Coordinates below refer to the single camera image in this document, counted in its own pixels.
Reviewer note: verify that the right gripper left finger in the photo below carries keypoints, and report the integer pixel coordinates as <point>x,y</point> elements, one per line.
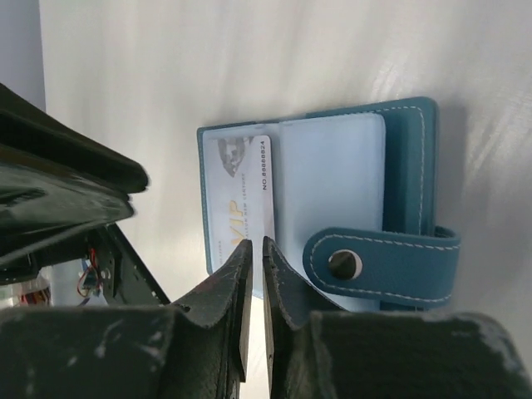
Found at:
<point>195,347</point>

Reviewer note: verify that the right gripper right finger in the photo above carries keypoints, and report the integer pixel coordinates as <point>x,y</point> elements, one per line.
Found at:
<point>317,350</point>

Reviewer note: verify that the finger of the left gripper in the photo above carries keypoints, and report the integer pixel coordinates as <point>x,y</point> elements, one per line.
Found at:
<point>26,127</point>
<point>40,209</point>

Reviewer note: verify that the blue leather card holder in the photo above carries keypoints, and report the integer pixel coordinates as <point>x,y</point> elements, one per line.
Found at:
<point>354,210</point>

